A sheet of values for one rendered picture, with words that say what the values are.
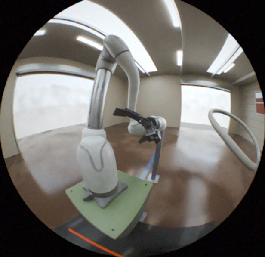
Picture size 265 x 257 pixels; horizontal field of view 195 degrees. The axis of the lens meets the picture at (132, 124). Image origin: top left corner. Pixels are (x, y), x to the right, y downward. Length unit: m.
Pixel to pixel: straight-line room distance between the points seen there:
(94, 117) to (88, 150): 0.23
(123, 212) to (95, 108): 0.51
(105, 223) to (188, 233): 1.17
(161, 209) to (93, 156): 1.23
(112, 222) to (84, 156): 0.27
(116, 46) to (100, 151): 0.48
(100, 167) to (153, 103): 6.04
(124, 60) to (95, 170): 0.49
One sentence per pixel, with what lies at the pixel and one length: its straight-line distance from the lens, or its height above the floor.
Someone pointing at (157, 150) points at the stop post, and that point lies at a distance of 1.18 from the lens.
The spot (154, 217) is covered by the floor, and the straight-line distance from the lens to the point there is 1.30.
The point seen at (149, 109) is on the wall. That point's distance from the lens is 6.24.
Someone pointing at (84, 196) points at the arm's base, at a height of 0.91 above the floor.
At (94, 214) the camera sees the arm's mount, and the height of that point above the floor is 0.88.
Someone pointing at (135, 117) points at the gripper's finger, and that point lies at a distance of 0.34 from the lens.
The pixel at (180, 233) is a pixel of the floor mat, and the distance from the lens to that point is 1.35.
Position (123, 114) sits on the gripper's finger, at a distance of 0.31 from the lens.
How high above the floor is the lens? 1.25
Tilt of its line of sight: 12 degrees down
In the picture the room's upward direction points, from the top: straight up
